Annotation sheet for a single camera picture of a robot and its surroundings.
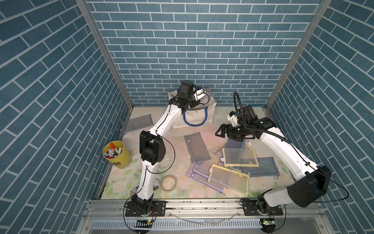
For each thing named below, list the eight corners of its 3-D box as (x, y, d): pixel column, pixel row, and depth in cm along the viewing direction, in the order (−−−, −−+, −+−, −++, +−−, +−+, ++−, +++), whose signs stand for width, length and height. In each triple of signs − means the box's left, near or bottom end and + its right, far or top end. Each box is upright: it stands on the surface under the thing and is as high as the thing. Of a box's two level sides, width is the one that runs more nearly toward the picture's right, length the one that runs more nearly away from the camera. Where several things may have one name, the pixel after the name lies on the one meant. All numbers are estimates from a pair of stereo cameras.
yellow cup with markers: (110, 169, 89) (97, 158, 77) (116, 152, 96) (106, 140, 85) (131, 169, 89) (121, 158, 77) (136, 152, 96) (128, 140, 85)
